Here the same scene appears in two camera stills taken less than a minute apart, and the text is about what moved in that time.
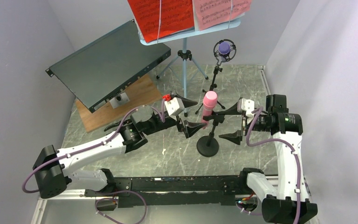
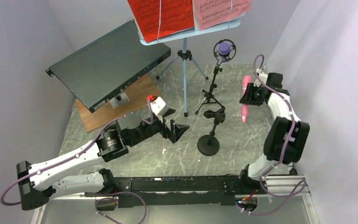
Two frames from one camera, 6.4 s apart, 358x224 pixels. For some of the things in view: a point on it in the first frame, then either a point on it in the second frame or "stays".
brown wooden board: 144,93 stays
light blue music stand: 184,54 stays
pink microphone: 209,102 → 246,79
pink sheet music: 213,13 stays
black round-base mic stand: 208,146 stays
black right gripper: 233,110 → 247,98
